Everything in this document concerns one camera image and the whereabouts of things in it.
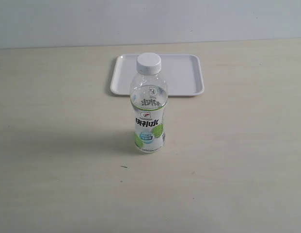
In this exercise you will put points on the clear plastic drink bottle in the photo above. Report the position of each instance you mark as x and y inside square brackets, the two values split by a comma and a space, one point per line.
[149, 97]

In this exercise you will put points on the white bottle cap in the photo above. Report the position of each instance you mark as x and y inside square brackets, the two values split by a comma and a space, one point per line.
[148, 63]

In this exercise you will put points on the white rectangular tray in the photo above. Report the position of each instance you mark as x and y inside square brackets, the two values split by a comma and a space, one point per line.
[182, 73]

